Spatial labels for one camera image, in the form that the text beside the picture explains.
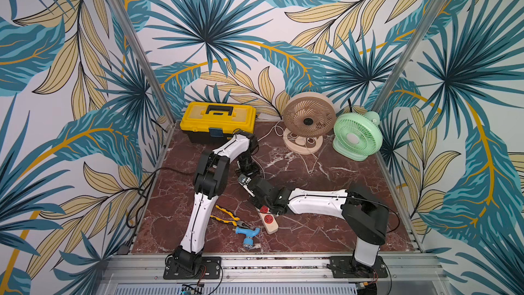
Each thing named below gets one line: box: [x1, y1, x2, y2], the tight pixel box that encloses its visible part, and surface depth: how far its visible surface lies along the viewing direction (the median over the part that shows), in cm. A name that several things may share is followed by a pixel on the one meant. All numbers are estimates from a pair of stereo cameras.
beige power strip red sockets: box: [255, 205, 280, 235], surface depth 83 cm
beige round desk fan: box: [282, 91, 338, 156], surface depth 94 cm
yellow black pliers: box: [210, 204, 251, 229], surface depth 85 cm
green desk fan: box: [332, 111, 384, 162], surface depth 88 cm
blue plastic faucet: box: [235, 226, 261, 248], surface depth 81 cm
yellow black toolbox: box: [179, 101, 257, 147], surface depth 100 cm
